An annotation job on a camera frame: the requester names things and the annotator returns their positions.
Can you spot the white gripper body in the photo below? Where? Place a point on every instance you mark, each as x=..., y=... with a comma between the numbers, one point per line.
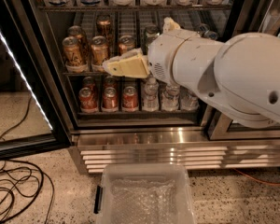
x=162, y=57

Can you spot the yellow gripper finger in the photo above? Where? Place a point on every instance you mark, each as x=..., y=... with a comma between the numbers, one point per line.
x=132, y=63
x=170, y=25

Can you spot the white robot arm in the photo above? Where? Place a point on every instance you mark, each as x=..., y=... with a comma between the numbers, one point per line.
x=239, y=77

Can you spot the red can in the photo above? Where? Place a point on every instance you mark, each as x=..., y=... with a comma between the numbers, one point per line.
x=110, y=82
x=110, y=99
x=89, y=82
x=88, y=100

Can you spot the silver slim can back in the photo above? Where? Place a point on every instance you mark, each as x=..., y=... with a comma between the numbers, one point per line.
x=201, y=28

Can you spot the silver slim can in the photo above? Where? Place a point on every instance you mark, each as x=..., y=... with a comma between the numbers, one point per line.
x=201, y=28
x=210, y=35

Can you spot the silver slim can front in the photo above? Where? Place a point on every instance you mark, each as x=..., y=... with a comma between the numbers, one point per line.
x=210, y=35

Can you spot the red can back left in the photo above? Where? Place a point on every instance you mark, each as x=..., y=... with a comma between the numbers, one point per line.
x=89, y=82

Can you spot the stainless steel fridge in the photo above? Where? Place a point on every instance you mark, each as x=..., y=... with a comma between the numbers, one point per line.
x=97, y=141

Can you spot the red can front left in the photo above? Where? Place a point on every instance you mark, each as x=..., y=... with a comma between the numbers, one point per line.
x=88, y=100

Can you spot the gold can front left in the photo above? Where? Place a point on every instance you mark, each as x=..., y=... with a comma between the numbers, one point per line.
x=75, y=59

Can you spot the gold can back left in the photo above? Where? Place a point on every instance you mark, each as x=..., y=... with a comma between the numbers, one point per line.
x=80, y=34

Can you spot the open glass fridge door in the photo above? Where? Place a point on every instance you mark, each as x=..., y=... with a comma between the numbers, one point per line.
x=33, y=115

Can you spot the water bottle left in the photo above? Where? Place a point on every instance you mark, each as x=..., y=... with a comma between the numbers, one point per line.
x=150, y=95

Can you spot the water bottle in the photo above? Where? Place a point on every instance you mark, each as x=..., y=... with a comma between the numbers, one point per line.
x=170, y=97
x=150, y=95
x=189, y=101

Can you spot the water bottle middle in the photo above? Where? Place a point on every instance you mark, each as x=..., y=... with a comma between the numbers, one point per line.
x=170, y=97

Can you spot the water bottle right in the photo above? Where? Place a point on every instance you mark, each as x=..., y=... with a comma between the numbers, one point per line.
x=189, y=101

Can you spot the clear plastic bin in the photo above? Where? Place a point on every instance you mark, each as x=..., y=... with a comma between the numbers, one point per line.
x=150, y=172

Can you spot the bubble wrap sheet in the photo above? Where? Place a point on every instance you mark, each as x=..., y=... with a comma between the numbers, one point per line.
x=143, y=202

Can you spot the top wire shelf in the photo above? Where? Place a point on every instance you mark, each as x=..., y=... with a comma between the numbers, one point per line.
x=131, y=8

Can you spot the wire shelf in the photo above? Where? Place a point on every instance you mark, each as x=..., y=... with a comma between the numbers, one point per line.
x=140, y=113
x=131, y=8
x=86, y=74

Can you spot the middle wire shelf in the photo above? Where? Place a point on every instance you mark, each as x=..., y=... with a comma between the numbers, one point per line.
x=86, y=74

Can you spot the bottom wire shelf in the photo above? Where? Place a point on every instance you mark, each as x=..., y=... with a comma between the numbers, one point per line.
x=140, y=113

